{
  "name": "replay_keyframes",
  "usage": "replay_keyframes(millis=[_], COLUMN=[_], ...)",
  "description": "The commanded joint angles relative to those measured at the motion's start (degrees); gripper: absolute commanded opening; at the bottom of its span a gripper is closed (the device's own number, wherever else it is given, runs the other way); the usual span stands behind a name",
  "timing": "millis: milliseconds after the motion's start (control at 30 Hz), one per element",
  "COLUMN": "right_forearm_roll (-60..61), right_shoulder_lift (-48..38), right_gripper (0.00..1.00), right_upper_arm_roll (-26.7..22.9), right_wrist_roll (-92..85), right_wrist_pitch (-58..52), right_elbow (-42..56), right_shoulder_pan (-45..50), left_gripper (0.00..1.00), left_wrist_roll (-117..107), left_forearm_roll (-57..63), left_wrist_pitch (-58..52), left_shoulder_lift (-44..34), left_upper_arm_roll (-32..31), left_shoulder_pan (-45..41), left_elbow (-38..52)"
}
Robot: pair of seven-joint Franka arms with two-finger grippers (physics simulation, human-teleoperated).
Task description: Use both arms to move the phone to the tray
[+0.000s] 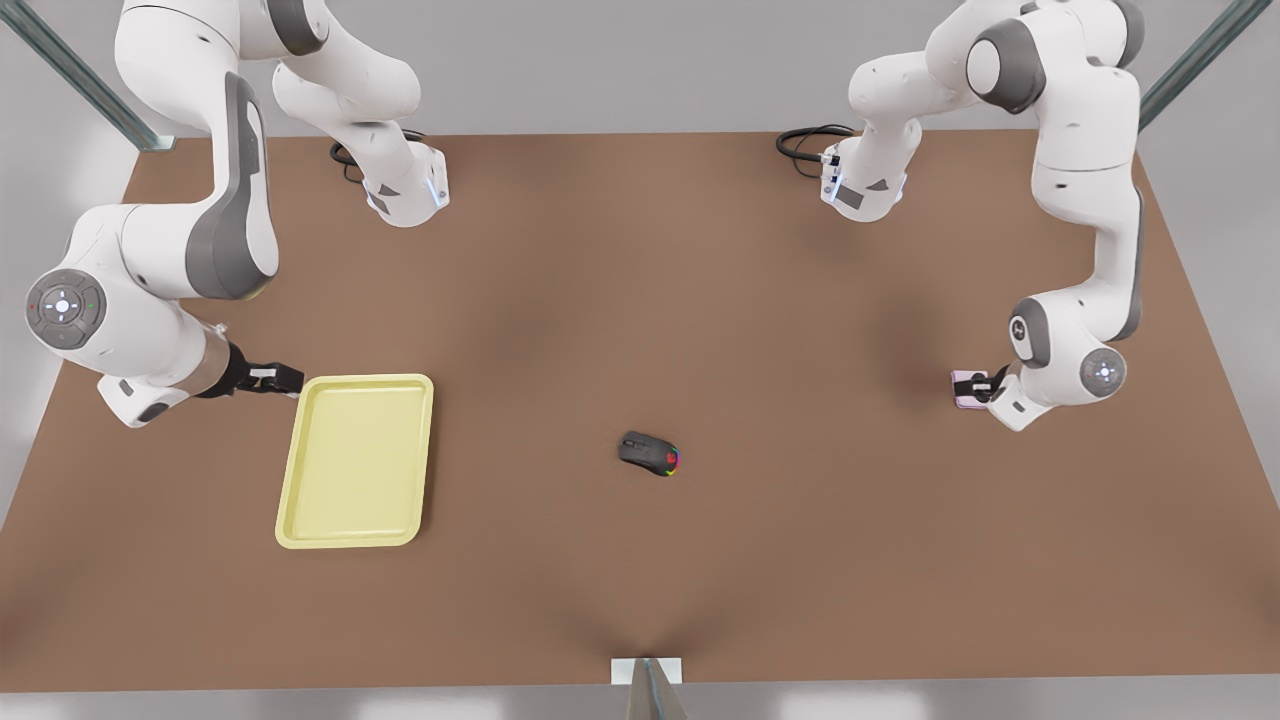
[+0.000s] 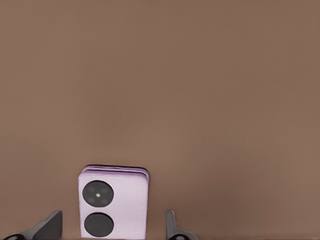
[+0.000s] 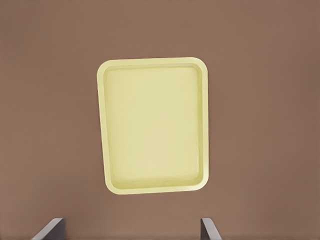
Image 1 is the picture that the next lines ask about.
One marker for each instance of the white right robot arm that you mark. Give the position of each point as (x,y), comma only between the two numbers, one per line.
(150,250)

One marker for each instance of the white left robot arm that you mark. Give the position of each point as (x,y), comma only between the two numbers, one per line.
(1085,150)

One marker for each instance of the black computer mouse, coloured lights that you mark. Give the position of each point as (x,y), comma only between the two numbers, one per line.
(648,453)

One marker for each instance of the small pink box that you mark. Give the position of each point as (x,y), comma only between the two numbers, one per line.
(964,390)

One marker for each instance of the pale yellow rectangular tray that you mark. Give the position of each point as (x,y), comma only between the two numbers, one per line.
(356,462)

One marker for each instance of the silver frame post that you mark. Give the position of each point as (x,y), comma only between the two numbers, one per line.
(648,690)
(1195,55)
(80,80)

